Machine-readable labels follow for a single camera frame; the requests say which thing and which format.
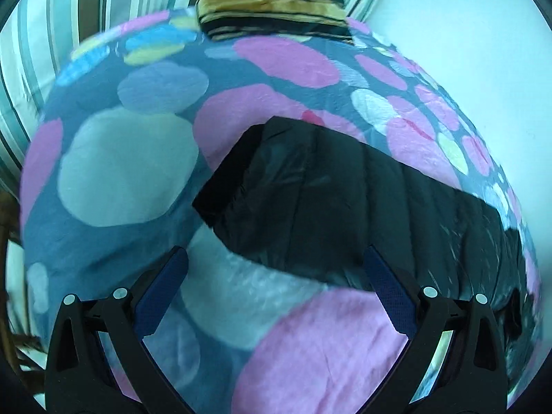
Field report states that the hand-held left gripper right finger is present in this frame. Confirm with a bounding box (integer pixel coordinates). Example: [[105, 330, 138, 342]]
[[363, 245, 510, 414]]

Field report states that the black puffer jacket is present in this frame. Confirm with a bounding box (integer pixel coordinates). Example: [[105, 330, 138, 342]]
[[192, 116, 524, 341]]

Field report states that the polka dot bed sheet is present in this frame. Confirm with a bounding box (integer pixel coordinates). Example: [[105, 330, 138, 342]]
[[19, 9, 545, 414]]

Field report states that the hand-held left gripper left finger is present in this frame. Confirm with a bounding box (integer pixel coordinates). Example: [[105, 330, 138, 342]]
[[45, 246, 195, 414]]

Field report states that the dark gold striped pillow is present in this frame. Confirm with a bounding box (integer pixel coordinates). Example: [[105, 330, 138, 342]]
[[194, 0, 356, 46]]

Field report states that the brown wooden frame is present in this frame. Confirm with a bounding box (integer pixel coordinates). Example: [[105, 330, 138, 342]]
[[0, 190, 49, 393]]

